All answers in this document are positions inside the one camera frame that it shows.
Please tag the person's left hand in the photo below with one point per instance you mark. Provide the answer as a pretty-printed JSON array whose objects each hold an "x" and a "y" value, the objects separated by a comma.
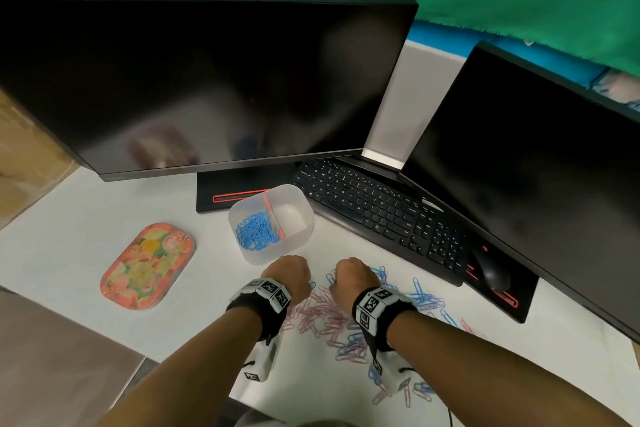
[{"x": 292, "y": 279}]

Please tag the person's right hand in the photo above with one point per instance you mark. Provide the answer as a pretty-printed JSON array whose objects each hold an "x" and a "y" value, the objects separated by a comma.
[{"x": 350, "y": 281}]

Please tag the translucent plastic divided container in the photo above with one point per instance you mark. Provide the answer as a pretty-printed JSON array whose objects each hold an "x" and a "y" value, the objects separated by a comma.
[{"x": 295, "y": 241}]

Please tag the pile of blue pink paperclips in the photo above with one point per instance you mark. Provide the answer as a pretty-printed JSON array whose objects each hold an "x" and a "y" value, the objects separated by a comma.
[{"x": 320, "y": 316}]

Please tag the heap of sorted blue paperclips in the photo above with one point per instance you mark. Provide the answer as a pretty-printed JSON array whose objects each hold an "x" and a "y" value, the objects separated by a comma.
[{"x": 255, "y": 231}]

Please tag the person's left forearm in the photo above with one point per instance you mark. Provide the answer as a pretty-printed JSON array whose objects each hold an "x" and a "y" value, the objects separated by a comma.
[{"x": 185, "y": 376}]

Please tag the person's right forearm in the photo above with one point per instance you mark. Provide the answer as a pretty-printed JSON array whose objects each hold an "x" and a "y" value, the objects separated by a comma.
[{"x": 490, "y": 376}]

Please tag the left wristband with marker tags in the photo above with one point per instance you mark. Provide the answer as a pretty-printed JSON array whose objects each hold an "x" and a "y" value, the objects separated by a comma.
[{"x": 260, "y": 309}]

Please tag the wristband with marker tags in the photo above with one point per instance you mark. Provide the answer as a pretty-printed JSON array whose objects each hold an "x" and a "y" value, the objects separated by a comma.
[
  {"x": 380, "y": 316},
  {"x": 260, "y": 309}
]

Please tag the right wristband with marker tags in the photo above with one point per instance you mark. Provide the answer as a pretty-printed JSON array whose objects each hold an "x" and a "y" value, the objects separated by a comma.
[{"x": 380, "y": 316}]

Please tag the black keyboard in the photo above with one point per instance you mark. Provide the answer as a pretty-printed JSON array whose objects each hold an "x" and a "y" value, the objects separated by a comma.
[{"x": 380, "y": 211}]

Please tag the black red-trimmed desk mat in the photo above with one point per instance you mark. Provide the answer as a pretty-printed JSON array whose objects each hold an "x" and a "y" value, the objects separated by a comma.
[{"x": 225, "y": 186}]

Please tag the black computer mouse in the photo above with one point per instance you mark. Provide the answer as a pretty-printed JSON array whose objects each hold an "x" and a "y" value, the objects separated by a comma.
[{"x": 492, "y": 269}]

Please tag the floral orange tin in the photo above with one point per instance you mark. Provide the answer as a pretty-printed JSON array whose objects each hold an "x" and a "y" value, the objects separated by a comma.
[{"x": 147, "y": 266}]

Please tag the black computer monitor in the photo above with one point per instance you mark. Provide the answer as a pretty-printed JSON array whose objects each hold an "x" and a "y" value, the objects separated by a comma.
[
  {"x": 200, "y": 81},
  {"x": 540, "y": 181}
]

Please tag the blue partition panel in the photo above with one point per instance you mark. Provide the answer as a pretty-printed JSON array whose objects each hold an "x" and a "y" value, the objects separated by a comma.
[{"x": 500, "y": 49}]

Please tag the brown cardboard sheet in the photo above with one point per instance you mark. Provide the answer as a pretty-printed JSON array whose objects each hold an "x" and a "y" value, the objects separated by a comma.
[{"x": 30, "y": 161}]

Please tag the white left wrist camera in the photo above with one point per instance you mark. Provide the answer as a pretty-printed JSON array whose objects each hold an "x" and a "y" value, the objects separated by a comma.
[{"x": 262, "y": 361}]

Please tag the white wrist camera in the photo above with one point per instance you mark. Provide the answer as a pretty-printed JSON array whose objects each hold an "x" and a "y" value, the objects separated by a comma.
[
  {"x": 262, "y": 361},
  {"x": 395, "y": 379}
]

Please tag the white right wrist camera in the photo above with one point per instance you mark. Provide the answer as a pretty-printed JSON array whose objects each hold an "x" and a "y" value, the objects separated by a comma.
[{"x": 395, "y": 379}]

